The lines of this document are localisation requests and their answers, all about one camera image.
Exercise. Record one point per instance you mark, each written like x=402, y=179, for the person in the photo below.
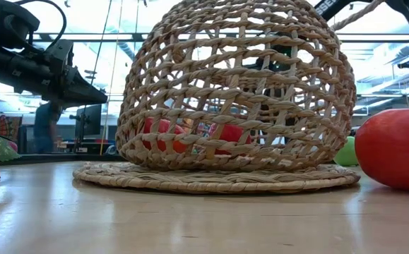
x=47, y=127

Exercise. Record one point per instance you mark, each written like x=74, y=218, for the small orange-red fruit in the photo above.
x=161, y=126

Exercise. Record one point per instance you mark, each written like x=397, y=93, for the black ceiling-hung device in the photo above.
x=405, y=63

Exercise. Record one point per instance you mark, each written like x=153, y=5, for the green apple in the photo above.
x=347, y=153

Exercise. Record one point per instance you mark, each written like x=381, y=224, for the colourful background picture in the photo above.
x=4, y=127

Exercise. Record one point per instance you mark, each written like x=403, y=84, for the background monitor on stand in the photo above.
x=89, y=120

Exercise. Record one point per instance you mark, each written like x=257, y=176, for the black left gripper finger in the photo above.
x=82, y=84
x=84, y=98

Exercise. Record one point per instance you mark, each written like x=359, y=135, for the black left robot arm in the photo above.
x=6, y=67

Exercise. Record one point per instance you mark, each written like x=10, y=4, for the red tomato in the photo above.
x=395, y=148

